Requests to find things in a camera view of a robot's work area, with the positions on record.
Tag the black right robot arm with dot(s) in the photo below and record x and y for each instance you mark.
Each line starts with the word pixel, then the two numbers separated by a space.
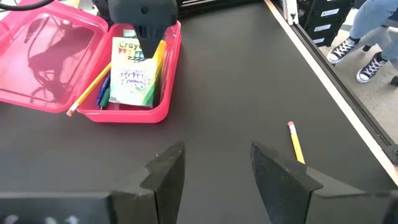
pixel 100 9

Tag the person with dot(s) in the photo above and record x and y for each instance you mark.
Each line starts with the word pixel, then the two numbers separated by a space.
pixel 373 15

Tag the pink plastic pencil case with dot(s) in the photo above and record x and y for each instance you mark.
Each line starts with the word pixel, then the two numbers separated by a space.
pixel 46 62

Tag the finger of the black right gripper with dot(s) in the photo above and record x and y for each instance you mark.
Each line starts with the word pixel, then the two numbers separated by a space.
pixel 152 40

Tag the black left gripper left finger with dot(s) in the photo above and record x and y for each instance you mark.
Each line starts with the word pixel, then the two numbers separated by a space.
pixel 164 186

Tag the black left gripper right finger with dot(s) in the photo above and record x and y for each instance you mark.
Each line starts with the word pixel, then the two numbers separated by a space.
pixel 286 193

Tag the green marker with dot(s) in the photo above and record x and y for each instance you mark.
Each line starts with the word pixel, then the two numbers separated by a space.
pixel 105 101

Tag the blue pen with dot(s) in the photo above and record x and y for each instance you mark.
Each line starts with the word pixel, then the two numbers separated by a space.
pixel 102 88

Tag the black equipment box white labels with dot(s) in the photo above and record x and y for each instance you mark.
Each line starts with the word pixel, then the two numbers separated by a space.
pixel 311 12

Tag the orange pencil pink eraser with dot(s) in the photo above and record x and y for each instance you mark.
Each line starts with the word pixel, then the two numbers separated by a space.
pixel 84 96
pixel 296 143

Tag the black table mat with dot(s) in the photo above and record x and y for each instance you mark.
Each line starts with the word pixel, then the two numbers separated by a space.
pixel 233 77

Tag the yellow green crayon box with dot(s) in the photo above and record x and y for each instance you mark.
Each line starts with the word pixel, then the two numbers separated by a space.
pixel 133 81

